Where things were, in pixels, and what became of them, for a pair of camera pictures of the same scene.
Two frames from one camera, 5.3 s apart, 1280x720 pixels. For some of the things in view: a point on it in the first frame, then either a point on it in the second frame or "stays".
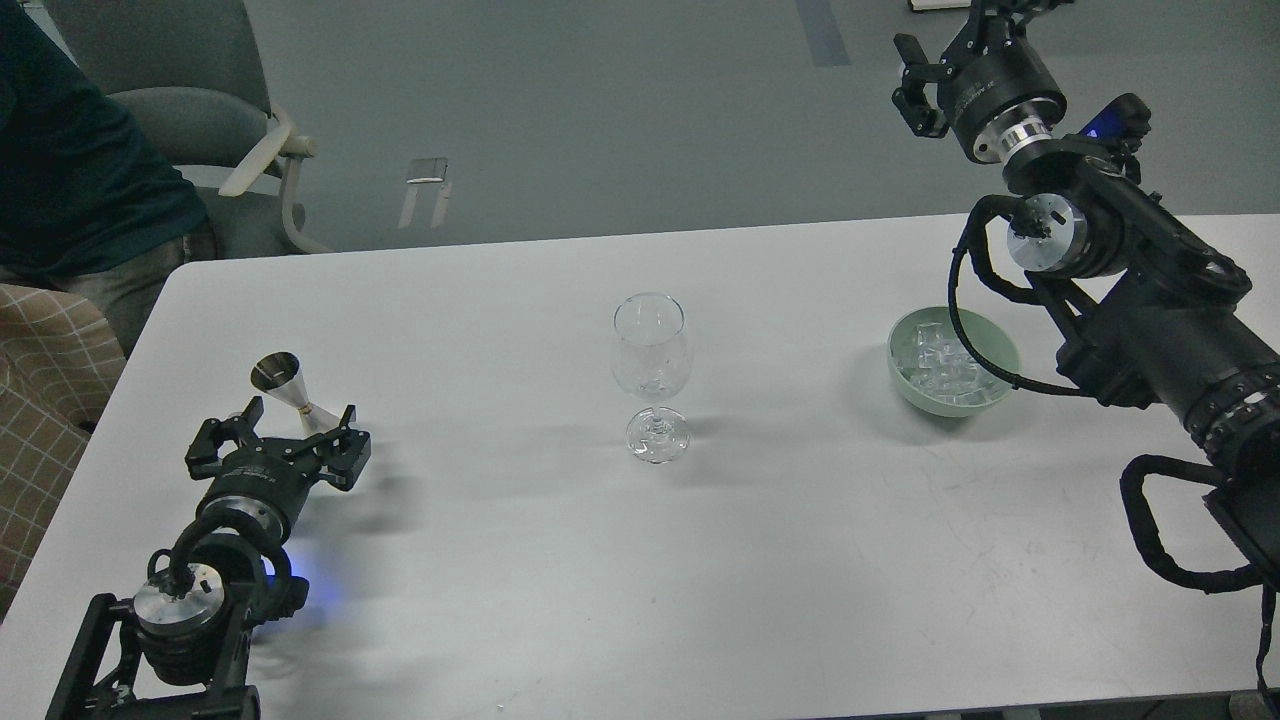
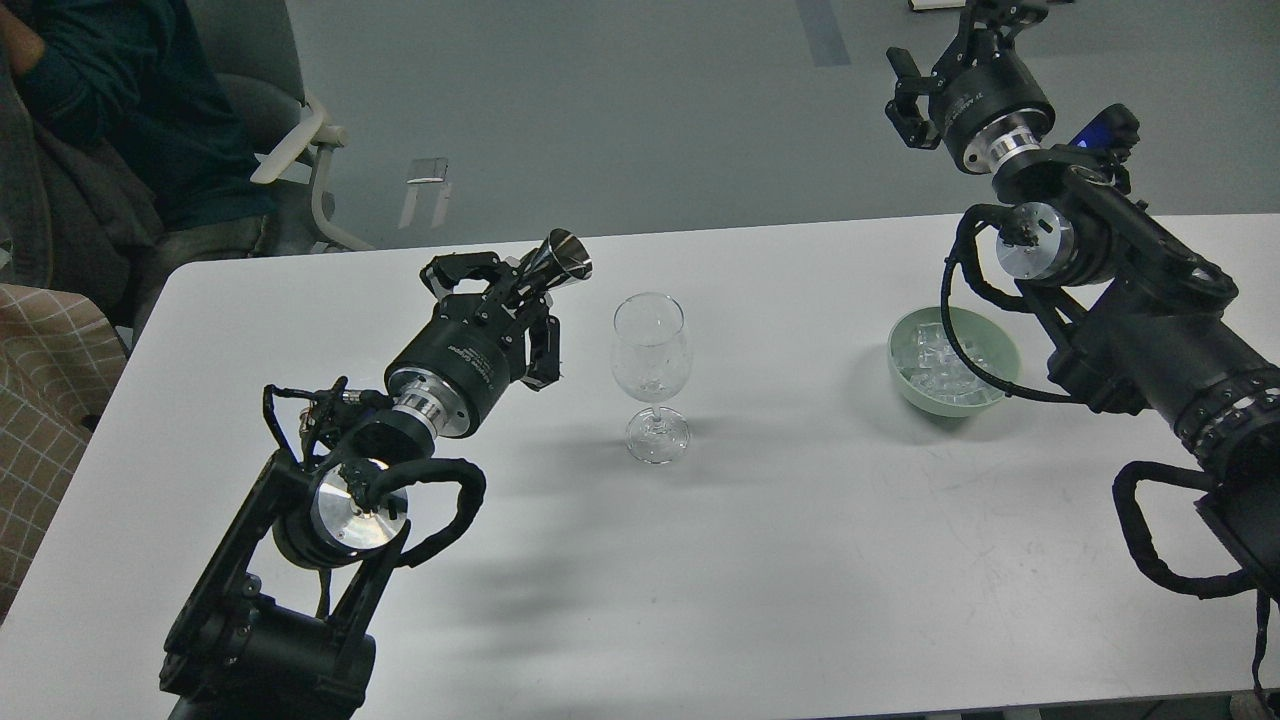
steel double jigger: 280,375 -> 561,260
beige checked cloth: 61,361 stays
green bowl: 937,373 stays
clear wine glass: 651,348 stays
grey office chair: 189,72 -> 254,46
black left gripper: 270,478 -> 456,371
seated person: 87,204 -> 135,74
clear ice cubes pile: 938,365 stays
